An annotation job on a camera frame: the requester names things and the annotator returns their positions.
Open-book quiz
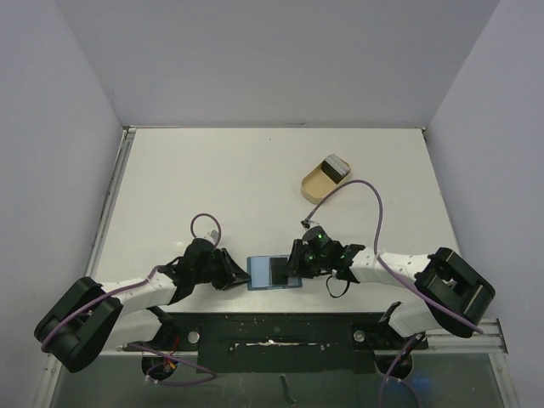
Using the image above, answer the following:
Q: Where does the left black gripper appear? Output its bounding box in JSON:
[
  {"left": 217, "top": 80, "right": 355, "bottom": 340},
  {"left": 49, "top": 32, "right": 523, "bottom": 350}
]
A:
[{"left": 193, "top": 248, "right": 250, "bottom": 290}]

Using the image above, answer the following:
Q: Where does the blue card holder wallet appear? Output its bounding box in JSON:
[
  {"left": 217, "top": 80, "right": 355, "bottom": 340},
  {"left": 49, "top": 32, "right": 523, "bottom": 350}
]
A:
[{"left": 246, "top": 255, "right": 299, "bottom": 291}]

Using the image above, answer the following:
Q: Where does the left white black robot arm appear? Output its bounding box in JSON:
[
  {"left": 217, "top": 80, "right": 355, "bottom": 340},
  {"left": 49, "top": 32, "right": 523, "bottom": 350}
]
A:
[{"left": 34, "top": 238, "right": 251, "bottom": 372}]

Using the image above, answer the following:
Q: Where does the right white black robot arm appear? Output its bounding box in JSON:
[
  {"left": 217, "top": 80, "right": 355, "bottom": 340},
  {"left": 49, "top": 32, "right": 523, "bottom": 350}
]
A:
[{"left": 281, "top": 226, "right": 496, "bottom": 348}]

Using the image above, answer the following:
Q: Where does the stack of cards in tray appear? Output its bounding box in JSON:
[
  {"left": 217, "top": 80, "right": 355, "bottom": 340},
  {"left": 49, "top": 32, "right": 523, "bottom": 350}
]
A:
[{"left": 320, "top": 154, "right": 351, "bottom": 184}]

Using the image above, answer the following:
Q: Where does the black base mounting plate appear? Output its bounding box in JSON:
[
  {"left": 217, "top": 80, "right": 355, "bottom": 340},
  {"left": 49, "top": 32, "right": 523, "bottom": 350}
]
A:
[{"left": 142, "top": 307, "right": 407, "bottom": 374}]

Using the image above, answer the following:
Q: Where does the tan oval wooden tray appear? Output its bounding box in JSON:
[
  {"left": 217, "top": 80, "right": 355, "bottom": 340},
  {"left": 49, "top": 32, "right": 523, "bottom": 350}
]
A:
[{"left": 301, "top": 161, "right": 350, "bottom": 204}]

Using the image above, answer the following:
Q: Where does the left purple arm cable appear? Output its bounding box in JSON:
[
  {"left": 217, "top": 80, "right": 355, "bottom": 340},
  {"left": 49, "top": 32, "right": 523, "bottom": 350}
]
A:
[{"left": 40, "top": 212, "right": 222, "bottom": 352}]

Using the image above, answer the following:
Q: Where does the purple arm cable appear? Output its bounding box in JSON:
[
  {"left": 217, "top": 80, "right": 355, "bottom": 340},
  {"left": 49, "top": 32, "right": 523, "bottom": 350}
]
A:
[
  {"left": 40, "top": 212, "right": 222, "bottom": 352},
  {"left": 301, "top": 180, "right": 485, "bottom": 335}
]

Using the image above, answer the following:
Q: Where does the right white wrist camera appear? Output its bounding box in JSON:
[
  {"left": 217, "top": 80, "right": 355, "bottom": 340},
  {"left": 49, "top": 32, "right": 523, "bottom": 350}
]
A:
[{"left": 300, "top": 218, "right": 320, "bottom": 230}]

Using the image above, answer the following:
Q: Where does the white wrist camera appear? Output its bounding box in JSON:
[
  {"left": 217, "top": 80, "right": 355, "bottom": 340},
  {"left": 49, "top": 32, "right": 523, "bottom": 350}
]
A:
[
  {"left": 205, "top": 229, "right": 221, "bottom": 245},
  {"left": 300, "top": 218, "right": 320, "bottom": 230}
]

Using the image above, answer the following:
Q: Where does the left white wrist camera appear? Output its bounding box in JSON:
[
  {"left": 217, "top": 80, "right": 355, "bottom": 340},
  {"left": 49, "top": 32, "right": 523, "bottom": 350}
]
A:
[{"left": 205, "top": 229, "right": 221, "bottom": 245}]

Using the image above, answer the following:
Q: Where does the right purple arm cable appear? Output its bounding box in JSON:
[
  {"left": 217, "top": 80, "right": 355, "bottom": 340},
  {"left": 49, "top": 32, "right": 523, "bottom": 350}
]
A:
[{"left": 301, "top": 180, "right": 485, "bottom": 335}]

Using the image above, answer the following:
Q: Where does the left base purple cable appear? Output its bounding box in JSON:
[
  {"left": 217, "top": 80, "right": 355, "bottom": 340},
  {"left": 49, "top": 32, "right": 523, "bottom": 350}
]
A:
[{"left": 127, "top": 342, "right": 235, "bottom": 387}]

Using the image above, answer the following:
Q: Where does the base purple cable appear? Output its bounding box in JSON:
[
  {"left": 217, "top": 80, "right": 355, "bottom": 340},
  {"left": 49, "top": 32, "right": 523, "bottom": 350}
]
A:
[
  {"left": 127, "top": 342, "right": 235, "bottom": 387},
  {"left": 380, "top": 333, "right": 426, "bottom": 408}
]

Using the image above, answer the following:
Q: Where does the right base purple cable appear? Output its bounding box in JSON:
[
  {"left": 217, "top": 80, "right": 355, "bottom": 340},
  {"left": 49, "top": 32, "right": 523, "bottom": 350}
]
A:
[{"left": 380, "top": 333, "right": 426, "bottom": 408}]

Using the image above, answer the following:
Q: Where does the left aluminium rail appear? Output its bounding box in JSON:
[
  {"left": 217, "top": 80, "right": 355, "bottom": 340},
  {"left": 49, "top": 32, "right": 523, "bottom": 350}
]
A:
[{"left": 84, "top": 127, "right": 137, "bottom": 277}]

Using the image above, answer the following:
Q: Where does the aluminium rail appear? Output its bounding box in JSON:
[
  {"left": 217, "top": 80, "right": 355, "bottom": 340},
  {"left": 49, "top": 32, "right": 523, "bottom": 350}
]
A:
[
  {"left": 84, "top": 127, "right": 137, "bottom": 277},
  {"left": 483, "top": 318, "right": 508, "bottom": 354}
]

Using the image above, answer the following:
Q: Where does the right aluminium rail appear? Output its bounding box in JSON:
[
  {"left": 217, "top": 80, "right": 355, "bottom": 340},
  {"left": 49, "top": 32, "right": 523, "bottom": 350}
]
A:
[{"left": 483, "top": 318, "right": 508, "bottom": 354}]

